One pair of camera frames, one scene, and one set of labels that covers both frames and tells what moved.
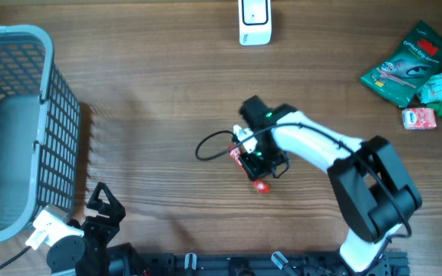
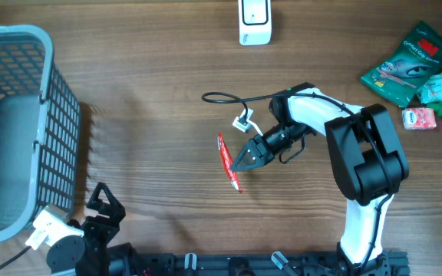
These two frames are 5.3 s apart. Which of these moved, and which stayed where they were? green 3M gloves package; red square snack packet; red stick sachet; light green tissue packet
Moved: red stick sachet
Stayed: green 3M gloves package; red square snack packet; light green tissue packet
